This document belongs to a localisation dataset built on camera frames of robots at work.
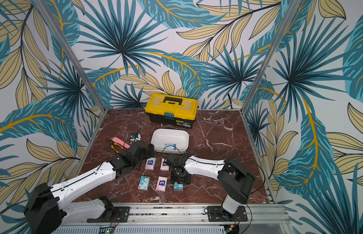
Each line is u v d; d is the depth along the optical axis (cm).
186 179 72
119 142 100
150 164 88
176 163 66
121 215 73
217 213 73
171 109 97
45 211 39
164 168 87
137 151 60
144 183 82
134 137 70
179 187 80
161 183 81
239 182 45
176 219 73
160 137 103
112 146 98
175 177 74
